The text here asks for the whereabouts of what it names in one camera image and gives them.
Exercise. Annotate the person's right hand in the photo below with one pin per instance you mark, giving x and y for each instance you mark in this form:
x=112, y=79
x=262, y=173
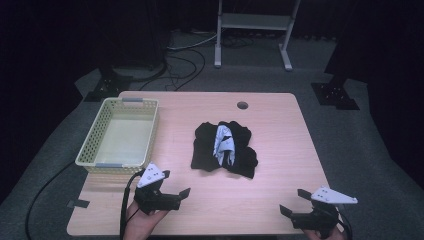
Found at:
x=325, y=235

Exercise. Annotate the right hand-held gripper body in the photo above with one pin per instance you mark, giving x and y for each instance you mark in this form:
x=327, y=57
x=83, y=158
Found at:
x=320, y=213

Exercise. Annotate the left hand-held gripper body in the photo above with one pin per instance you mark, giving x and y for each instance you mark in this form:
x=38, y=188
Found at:
x=151, y=196

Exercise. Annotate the black stand base plate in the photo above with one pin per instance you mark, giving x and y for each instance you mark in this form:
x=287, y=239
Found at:
x=108, y=88
x=335, y=95

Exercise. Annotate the black tape strip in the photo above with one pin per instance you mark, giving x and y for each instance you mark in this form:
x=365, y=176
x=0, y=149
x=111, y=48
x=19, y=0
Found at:
x=78, y=203

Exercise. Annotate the person's left hand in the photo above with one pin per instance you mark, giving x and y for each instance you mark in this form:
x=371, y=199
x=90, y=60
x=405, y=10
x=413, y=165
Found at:
x=143, y=223

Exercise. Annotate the white light blue cloth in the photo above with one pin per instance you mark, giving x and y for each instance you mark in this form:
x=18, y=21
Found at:
x=224, y=143

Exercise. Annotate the cream perforated plastic basket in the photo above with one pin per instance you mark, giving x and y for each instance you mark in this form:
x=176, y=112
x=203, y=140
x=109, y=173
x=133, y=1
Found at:
x=123, y=140

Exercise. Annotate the white metal stand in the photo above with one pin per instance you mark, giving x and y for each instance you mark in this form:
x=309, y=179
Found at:
x=253, y=21

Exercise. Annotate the black cloth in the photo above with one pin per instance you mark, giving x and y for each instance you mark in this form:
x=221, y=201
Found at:
x=203, y=146

